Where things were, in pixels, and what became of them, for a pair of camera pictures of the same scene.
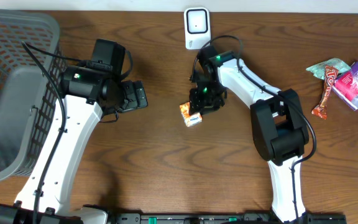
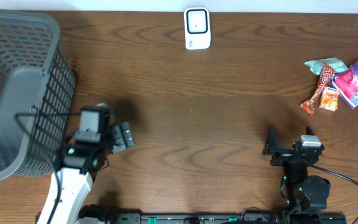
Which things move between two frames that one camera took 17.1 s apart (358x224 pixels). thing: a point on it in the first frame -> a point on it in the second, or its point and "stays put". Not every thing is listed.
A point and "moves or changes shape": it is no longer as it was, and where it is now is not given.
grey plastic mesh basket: (20, 102) stays put
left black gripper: (138, 95) -> (117, 137)
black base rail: (253, 218) stays put
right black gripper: (198, 106) -> (271, 147)
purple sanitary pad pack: (355, 86) stays put
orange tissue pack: (189, 120) -> (329, 99)
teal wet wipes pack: (319, 70) moves or changes shape
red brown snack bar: (330, 76) -> (326, 74)
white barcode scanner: (197, 27) stays put
